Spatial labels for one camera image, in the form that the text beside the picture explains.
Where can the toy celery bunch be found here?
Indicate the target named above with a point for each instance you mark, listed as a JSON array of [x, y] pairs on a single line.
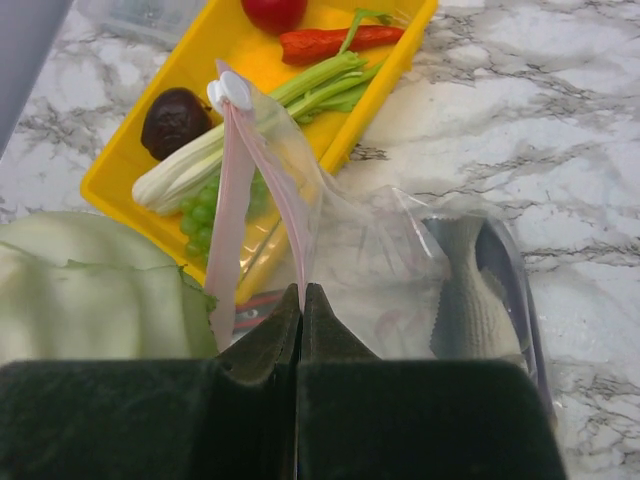
[[239, 145]]

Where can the dark red toy beet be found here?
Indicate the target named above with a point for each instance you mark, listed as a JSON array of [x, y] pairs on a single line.
[[176, 117]]

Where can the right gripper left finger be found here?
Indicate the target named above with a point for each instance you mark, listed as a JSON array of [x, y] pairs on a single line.
[[227, 417]]

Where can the green toy cabbage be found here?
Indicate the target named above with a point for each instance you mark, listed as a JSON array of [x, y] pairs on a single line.
[[76, 285]]

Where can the green toy grapes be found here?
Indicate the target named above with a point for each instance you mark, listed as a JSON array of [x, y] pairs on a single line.
[[198, 213]]

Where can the red black utility knife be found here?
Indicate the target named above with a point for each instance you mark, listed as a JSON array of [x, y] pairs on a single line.
[[255, 310]]

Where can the yellow plastic tray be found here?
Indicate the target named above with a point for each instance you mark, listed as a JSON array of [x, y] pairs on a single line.
[[222, 31]]

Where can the clear plastic screw box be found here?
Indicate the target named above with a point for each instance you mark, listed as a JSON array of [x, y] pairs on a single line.
[[161, 22]]

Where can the red toy chili pepper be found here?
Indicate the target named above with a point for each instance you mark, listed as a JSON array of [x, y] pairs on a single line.
[[369, 29]]

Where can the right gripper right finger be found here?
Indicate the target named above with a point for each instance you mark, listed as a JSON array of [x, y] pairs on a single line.
[[360, 417]]

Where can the red toy tomato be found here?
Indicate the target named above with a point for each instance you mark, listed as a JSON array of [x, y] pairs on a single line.
[[275, 16]]

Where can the grey toy fish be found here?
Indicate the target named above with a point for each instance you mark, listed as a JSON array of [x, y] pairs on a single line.
[[472, 320]]

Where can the clear zip top bag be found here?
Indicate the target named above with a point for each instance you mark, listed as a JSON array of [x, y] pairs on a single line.
[[380, 268]]

